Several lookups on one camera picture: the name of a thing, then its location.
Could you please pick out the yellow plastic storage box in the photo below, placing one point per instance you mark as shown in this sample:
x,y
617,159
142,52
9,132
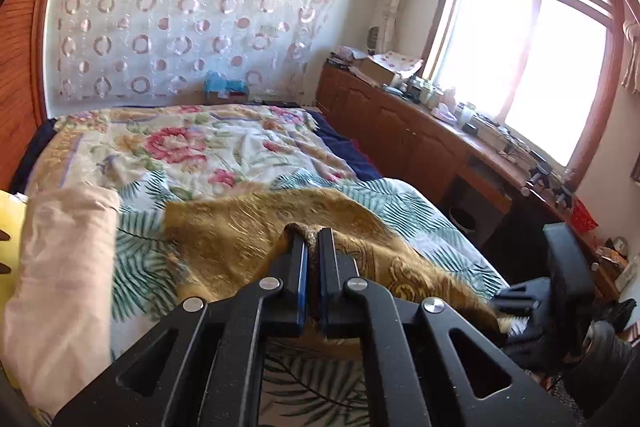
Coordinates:
x,y
12,216

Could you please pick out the white circle-pattern curtain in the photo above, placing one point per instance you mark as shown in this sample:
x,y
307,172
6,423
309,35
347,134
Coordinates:
x,y
160,52

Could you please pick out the orange wooden wardrobe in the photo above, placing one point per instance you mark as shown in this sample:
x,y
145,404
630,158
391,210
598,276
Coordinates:
x,y
22,106

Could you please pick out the cardboard box on sideboard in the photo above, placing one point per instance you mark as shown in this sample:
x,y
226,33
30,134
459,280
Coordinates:
x,y
390,68

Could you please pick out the floral quilt bedspread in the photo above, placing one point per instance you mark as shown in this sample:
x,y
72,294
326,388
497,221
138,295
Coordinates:
x,y
184,152

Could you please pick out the teal object at bed head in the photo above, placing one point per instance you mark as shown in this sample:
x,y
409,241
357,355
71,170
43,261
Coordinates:
x,y
216,87

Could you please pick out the palm leaf print blanket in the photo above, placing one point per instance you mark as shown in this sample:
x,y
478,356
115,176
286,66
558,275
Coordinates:
x,y
300,388

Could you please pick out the golden patterned scarf cloth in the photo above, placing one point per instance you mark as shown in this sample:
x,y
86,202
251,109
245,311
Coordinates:
x,y
221,245

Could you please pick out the long wooden sideboard cabinet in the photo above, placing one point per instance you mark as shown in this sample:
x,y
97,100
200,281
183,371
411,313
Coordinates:
x,y
449,167

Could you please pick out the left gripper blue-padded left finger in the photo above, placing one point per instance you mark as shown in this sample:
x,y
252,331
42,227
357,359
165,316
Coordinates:
x,y
201,365

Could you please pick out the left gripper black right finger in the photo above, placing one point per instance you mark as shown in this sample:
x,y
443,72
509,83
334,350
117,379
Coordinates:
x,y
424,364

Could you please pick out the wood-framed bright window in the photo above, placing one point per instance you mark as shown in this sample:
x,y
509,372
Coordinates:
x,y
544,69

